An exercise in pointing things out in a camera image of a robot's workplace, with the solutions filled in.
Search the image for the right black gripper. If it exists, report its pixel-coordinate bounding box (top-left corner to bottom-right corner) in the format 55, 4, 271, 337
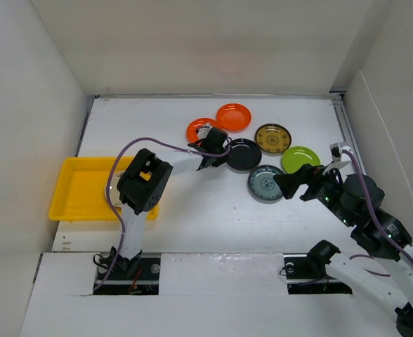
272, 159, 355, 225

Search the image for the black plate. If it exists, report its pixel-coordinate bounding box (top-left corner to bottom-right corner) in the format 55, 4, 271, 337
226, 138, 262, 173

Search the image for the cream floral plate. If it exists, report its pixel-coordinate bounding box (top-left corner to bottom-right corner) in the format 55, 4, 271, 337
104, 171, 124, 209

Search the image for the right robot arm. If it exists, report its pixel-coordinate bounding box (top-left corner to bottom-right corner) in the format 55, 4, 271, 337
274, 164, 413, 336

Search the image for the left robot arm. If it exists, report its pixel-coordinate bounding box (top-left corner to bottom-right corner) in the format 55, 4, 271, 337
108, 127, 231, 279

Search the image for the yellow plastic bin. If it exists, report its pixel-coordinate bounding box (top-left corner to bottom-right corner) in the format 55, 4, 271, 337
48, 156, 161, 223

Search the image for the orange plate left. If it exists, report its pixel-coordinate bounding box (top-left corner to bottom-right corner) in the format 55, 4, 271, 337
186, 117, 221, 143

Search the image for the orange plate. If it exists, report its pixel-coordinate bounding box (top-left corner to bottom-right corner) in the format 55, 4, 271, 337
216, 103, 252, 132
186, 117, 221, 143

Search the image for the green plate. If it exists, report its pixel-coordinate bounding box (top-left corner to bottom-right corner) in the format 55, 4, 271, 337
281, 146, 321, 173

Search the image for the orange plate rear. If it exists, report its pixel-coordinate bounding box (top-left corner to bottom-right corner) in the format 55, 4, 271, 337
216, 103, 252, 132

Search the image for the blue patterned plate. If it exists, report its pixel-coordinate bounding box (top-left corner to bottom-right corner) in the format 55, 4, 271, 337
247, 164, 283, 203

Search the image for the yellow patterned plate rear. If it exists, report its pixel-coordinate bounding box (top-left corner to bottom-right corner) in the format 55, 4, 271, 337
254, 124, 292, 154

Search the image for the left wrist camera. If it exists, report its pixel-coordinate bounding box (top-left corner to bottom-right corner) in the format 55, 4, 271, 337
196, 126, 211, 139

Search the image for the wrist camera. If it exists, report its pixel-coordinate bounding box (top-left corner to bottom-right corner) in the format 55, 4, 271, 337
322, 142, 353, 176
196, 126, 211, 139

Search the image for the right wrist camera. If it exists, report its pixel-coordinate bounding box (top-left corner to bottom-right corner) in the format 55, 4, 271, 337
322, 142, 353, 176

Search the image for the right aluminium rail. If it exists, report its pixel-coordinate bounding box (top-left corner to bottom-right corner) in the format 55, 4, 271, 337
329, 91, 365, 171

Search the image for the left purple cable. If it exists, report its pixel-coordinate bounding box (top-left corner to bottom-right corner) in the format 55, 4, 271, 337
93, 136, 232, 292

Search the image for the left base mount slot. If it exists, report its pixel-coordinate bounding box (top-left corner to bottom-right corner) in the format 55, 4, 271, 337
93, 256, 161, 296

